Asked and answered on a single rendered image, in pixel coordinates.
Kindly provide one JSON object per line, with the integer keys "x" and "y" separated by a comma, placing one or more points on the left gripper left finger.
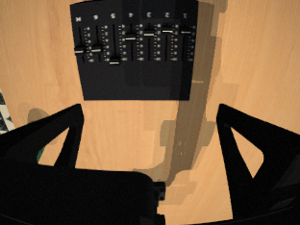
{"x": 23, "y": 143}

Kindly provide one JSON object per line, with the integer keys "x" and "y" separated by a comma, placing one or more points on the green drink can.
{"x": 40, "y": 153}

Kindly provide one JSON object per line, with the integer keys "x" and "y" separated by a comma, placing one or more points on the black lighting desk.
{"x": 149, "y": 60}

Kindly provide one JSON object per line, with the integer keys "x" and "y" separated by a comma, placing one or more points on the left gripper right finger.
{"x": 281, "y": 158}

